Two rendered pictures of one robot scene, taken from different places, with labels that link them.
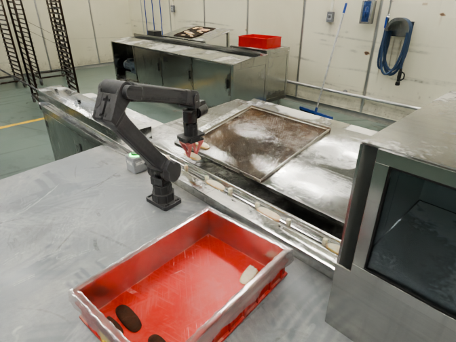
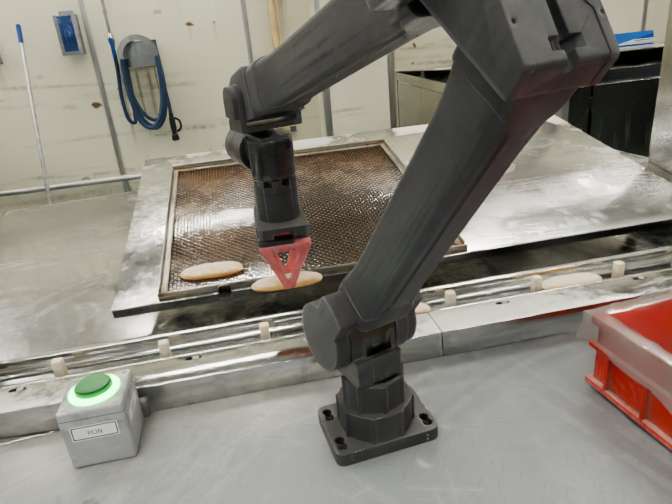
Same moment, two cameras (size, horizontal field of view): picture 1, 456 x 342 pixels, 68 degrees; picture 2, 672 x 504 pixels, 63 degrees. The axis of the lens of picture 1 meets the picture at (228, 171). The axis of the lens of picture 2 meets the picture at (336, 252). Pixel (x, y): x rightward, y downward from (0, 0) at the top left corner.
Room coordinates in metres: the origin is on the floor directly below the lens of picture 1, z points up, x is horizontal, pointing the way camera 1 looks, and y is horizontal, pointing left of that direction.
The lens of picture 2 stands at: (0.85, 0.68, 1.26)
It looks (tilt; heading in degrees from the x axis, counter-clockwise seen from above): 23 degrees down; 305
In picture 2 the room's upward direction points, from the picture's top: 5 degrees counter-clockwise
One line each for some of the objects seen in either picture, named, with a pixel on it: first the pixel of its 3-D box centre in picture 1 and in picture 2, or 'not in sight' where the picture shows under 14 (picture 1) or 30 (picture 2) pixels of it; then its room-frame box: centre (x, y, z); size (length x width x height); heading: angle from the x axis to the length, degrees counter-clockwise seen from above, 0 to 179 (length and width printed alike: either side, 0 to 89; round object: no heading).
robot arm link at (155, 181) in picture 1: (163, 172); (355, 334); (1.13, 0.25, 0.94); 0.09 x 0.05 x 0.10; 153
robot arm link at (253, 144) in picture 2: (190, 115); (269, 155); (1.30, 0.15, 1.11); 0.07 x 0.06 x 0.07; 153
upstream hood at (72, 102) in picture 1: (85, 108); not in sight; (2.07, 0.90, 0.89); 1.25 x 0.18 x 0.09; 44
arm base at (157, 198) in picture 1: (163, 192); (374, 399); (1.11, 0.25, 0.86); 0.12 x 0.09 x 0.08; 50
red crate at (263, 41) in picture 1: (259, 41); not in sight; (5.07, -0.45, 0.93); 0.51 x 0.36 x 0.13; 48
